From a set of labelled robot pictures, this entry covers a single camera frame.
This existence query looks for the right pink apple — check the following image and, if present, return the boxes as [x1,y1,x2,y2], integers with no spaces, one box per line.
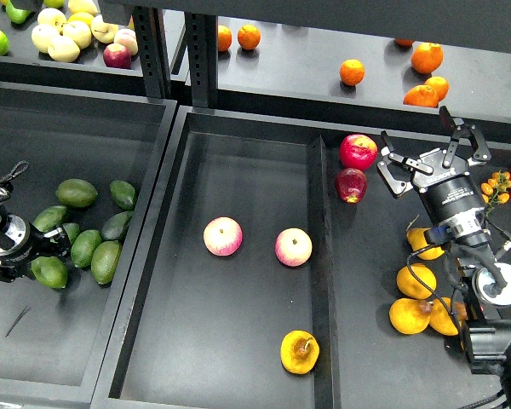
[274,228,313,268]

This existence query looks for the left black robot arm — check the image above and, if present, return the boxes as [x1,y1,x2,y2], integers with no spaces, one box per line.
[0,161,71,283]

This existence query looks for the middle yellow pear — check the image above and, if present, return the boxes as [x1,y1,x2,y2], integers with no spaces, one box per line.
[396,263,437,300]

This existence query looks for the lower right yellow pear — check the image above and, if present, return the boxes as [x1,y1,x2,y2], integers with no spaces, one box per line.
[429,297,467,336]

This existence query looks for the black tray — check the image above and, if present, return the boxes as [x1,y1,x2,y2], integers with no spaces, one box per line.
[91,107,501,408]
[0,82,178,408]

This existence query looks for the pale yellow pear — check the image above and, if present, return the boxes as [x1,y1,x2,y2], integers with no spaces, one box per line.
[48,36,81,63]

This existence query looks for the orange cherry tomato bunch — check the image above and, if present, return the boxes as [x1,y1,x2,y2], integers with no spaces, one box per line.
[480,171,511,216]

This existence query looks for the pink apple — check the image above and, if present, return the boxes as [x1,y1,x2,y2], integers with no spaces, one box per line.
[203,216,243,256]
[274,228,313,268]

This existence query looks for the yellow pear with brown spot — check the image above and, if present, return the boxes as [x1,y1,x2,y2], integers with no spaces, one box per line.
[280,330,320,375]

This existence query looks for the upper yellow pear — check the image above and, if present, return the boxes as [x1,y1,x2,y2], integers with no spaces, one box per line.
[405,216,445,261]

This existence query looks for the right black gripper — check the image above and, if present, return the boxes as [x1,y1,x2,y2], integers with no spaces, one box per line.
[376,106,491,233]

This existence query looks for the lower left yellow pear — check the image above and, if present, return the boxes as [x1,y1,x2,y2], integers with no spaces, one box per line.
[388,298,433,335]

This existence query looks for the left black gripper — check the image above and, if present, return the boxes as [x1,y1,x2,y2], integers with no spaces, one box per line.
[0,215,71,282]

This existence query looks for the black shelf post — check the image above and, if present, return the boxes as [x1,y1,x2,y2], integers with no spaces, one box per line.
[132,6,171,99]
[184,12,218,108]

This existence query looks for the large right shelf orange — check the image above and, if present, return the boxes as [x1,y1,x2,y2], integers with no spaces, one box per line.
[411,42,444,74]

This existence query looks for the left pink apple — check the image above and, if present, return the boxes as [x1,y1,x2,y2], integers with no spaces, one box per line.
[203,216,243,256]

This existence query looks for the green avocado by divider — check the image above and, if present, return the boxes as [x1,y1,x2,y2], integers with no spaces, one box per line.
[109,180,137,210]

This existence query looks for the dark red shelf apple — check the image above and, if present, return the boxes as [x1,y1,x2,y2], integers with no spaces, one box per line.
[103,43,131,69]

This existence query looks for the left shelf orange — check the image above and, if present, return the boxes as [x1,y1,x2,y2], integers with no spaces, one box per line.
[217,25,233,53]

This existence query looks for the centre shelf orange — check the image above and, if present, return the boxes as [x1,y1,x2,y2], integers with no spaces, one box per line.
[339,59,365,86]

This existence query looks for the front right shelf orange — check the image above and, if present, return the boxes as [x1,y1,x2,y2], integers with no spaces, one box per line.
[403,84,439,107]

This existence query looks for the black shelf post right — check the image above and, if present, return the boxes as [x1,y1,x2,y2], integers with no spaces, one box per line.
[184,12,218,108]

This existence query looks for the black shelf post left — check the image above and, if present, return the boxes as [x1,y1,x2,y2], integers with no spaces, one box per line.
[132,6,171,99]

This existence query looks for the bright red apple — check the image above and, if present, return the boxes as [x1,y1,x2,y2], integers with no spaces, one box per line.
[339,134,377,171]

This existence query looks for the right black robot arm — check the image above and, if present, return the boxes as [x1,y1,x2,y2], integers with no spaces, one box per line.
[377,107,511,408]

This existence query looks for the black centre tray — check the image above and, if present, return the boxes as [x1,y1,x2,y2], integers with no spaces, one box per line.
[91,107,501,408]

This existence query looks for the black left tray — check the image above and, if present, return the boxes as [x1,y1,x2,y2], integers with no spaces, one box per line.
[0,82,178,408]

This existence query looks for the small right shelf orange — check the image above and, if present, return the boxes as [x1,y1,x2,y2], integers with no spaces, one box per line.
[424,76,450,101]

